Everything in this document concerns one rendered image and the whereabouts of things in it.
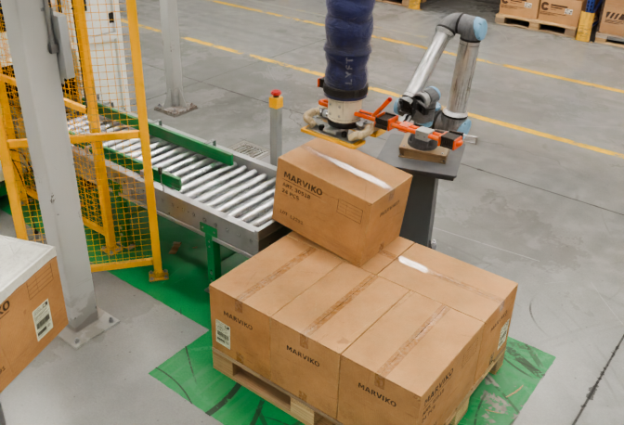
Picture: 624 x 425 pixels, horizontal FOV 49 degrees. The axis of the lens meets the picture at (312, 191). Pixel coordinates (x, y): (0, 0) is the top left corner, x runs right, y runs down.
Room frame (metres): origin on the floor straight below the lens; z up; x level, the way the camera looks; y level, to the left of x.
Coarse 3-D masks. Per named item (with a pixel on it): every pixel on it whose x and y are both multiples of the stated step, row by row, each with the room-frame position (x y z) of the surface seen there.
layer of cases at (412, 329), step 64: (256, 256) 2.99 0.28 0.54; (320, 256) 3.01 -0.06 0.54; (384, 256) 3.02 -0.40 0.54; (448, 256) 3.04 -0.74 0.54; (256, 320) 2.54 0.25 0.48; (320, 320) 2.48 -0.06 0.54; (384, 320) 2.49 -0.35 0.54; (448, 320) 2.50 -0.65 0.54; (320, 384) 2.31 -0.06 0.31; (384, 384) 2.12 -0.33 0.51; (448, 384) 2.24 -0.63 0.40
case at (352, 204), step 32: (288, 160) 3.22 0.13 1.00; (320, 160) 3.26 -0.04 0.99; (352, 160) 3.30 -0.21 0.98; (288, 192) 3.20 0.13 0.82; (320, 192) 3.07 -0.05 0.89; (352, 192) 2.97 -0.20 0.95; (384, 192) 3.00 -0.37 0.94; (288, 224) 3.20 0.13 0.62; (320, 224) 3.07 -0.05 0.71; (352, 224) 2.95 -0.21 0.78; (384, 224) 3.05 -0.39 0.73; (352, 256) 2.94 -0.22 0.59
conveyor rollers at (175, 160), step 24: (72, 120) 4.76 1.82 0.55; (120, 144) 4.34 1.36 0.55; (168, 144) 4.44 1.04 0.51; (168, 168) 3.99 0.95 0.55; (192, 168) 4.02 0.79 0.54; (216, 168) 4.07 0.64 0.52; (240, 168) 4.02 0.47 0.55; (192, 192) 3.67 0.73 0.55; (216, 192) 3.69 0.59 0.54; (240, 192) 3.73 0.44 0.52; (264, 216) 3.40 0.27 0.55
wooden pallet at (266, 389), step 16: (224, 368) 2.68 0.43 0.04; (240, 368) 2.69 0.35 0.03; (496, 368) 2.74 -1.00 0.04; (240, 384) 2.61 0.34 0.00; (256, 384) 2.59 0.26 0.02; (272, 384) 2.48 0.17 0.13; (272, 400) 2.49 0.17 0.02; (288, 400) 2.49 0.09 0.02; (464, 400) 2.42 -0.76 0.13; (304, 416) 2.36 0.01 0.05; (320, 416) 2.37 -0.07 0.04
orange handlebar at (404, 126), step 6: (318, 102) 3.30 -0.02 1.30; (324, 102) 3.29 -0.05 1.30; (354, 114) 3.17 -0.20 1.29; (360, 114) 3.15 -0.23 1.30; (372, 120) 3.10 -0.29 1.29; (396, 126) 3.02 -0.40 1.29; (402, 126) 3.00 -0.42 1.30; (408, 126) 2.99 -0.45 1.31; (414, 126) 3.01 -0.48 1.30; (414, 132) 2.96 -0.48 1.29; (432, 138) 2.90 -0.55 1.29; (456, 144) 2.83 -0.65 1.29
